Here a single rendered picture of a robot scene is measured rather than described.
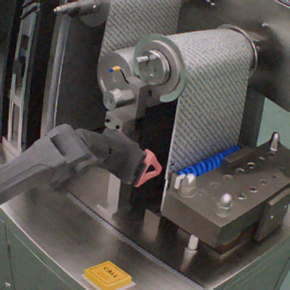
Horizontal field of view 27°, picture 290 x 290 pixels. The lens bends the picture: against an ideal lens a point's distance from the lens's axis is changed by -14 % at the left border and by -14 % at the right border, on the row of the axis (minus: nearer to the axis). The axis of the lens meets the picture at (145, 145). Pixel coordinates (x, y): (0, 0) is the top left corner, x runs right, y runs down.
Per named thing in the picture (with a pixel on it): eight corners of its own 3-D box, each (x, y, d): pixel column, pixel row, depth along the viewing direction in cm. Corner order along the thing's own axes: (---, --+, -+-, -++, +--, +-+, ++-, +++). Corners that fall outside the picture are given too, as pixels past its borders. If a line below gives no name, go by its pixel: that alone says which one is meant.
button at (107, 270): (84, 276, 125) (84, 269, 124) (108, 267, 129) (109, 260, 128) (106, 294, 121) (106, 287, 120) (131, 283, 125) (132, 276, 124)
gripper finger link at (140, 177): (159, 192, 129) (128, 186, 122) (134, 174, 133) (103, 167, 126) (177, 160, 128) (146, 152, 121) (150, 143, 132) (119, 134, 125)
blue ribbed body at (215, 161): (170, 183, 141) (173, 168, 139) (234, 153, 155) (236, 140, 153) (182, 191, 139) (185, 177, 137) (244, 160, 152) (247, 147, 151)
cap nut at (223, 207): (210, 211, 130) (215, 193, 127) (222, 205, 132) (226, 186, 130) (222, 219, 127) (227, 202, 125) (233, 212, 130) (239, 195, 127)
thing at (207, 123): (165, 178, 140) (178, 97, 131) (235, 146, 155) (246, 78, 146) (166, 180, 140) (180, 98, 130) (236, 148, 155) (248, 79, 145)
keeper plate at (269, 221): (253, 239, 142) (266, 201, 136) (276, 222, 148) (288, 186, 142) (260, 242, 140) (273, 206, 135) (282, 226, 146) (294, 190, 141)
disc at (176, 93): (128, 84, 139) (137, 25, 132) (130, 84, 140) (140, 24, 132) (180, 114, 131) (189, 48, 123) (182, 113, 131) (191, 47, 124)
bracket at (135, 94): (94, 208, 148) (108, 81, 133) (116, 199, 152) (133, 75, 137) (109, 219, 145) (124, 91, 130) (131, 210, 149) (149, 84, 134)
